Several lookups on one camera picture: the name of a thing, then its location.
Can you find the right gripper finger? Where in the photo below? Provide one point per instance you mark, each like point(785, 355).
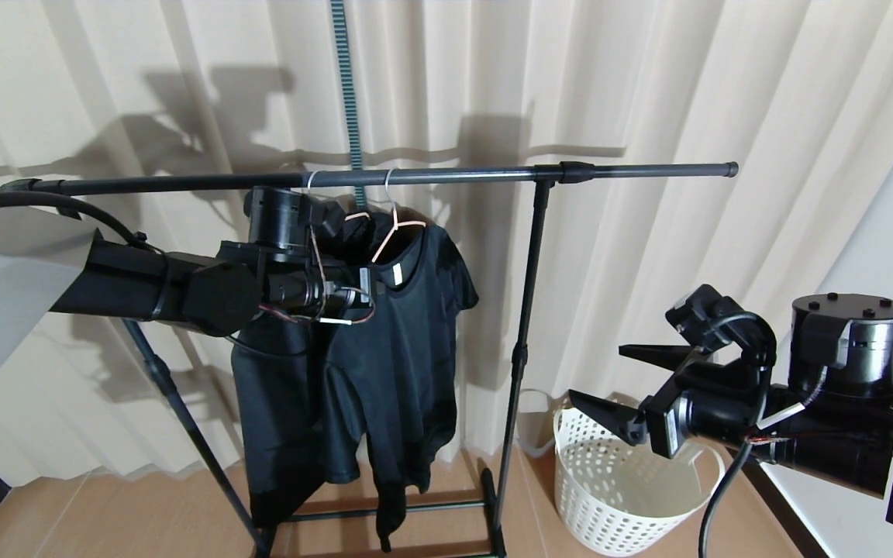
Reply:
point(617, 422)
point(663, 355)

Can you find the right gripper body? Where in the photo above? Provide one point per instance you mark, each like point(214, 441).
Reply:
point(842, 453)

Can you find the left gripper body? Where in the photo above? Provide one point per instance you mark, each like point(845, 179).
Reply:
point(315, 294)

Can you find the pink clothes hanger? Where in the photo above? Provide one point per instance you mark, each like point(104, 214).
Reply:
point(312, 180)
point(394, 221)

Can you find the black garment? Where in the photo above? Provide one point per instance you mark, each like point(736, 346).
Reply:
point(408, 356)

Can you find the black shorts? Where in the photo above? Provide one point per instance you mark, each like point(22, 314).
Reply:
point(276, 418)

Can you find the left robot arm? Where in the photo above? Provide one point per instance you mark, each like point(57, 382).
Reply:
point(12, 294)

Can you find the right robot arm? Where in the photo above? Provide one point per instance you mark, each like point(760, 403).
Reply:
point(849, 349)

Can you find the white laundry basket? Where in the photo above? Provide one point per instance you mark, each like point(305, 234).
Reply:
point(632, 496)

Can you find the black clothes rack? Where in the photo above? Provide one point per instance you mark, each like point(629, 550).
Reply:
point(493, 173)

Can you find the white curtain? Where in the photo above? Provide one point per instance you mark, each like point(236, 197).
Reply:
point(725, 77)

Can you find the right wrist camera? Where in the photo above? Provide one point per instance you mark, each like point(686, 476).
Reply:
point(702, 314)

